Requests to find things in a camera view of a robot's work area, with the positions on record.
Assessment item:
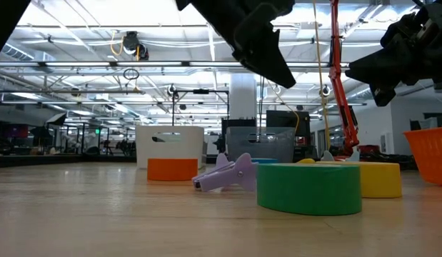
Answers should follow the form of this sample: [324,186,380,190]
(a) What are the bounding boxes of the orange plastic basket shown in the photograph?
[403,126,442,187]

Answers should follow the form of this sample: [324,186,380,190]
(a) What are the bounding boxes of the black hanging cable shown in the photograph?
[258,76,268,142]

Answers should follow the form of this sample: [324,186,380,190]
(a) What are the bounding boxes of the yellow hanging rope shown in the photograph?
[311,0,331,151]

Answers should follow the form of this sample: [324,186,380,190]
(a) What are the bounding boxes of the yellow tape roll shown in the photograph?
[315,161,403,199]

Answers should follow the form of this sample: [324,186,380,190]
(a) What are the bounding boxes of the green tape roll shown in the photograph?
[256,163,363,216]

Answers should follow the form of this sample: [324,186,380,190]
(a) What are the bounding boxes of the white building column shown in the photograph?
[229,73,258,121]

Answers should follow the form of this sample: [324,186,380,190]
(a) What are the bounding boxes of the black frame stand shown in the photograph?
[171,89,231,128]

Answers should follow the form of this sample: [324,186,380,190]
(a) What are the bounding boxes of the black equipment case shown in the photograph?
[221,119,257,136]

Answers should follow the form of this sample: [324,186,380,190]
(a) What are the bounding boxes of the white plastic bin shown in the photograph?
[135,125,205,169]

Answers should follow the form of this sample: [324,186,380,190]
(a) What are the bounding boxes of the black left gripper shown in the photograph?
[176,0,296,89]

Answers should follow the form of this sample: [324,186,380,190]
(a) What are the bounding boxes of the purple staple remover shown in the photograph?
[191,153,258,193]

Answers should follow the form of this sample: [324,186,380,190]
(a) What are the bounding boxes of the light blue staple remover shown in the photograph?
[320,151,361,163]

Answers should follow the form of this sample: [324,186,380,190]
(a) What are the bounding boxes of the grey translucent bin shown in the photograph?
[226,126,296,164]

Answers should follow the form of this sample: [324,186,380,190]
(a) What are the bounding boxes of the black ceiling spotlight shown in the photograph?
[122,31,150,61]

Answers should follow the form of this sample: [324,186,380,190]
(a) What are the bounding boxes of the black studio light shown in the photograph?
[45,112,68,126]

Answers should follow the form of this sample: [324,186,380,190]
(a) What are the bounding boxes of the black monitor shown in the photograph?
[266,110,311,138]

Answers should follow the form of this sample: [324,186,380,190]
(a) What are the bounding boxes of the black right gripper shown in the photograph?
[344,16,442,107]

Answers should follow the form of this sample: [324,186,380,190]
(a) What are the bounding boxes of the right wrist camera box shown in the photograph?
[420,2,442,40]

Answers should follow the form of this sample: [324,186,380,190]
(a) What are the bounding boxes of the orange tape roll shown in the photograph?
[146,158,199,182]

